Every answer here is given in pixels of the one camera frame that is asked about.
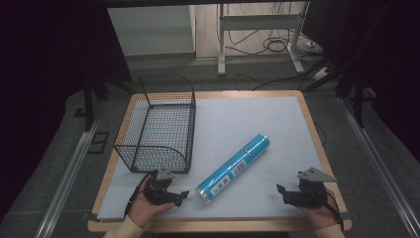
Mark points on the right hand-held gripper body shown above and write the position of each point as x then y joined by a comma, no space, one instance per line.
310,191

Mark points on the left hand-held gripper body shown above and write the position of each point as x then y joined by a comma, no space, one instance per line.
156,190

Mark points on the person's left hand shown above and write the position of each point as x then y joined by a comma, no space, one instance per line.
145,210

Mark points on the person's right hand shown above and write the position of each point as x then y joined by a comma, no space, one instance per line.
318,214

